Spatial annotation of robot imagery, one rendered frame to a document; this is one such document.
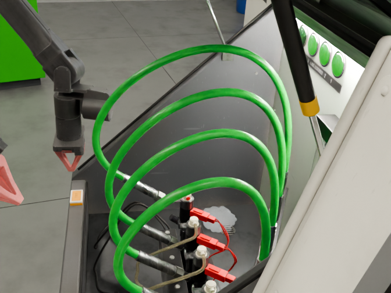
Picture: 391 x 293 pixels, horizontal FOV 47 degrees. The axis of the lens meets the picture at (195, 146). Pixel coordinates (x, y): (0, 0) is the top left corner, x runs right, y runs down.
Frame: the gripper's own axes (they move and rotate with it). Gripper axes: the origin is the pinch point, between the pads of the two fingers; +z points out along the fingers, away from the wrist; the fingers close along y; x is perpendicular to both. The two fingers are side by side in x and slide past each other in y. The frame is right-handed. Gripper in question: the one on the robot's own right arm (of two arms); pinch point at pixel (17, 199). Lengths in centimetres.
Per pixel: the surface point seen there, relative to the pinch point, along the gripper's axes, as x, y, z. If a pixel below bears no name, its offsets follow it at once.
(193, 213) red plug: 17.4, 8.9, 29.0
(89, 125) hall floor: 243, -137, 35
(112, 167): 7.0, 11.6, 7.9
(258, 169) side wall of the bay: 56, 10, 49
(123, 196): -0.4, 14.0, 10.4
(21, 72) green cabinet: 298, -178, -30
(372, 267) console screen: -27, 44, 19
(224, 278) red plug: 0.9, 13.8, 34.0
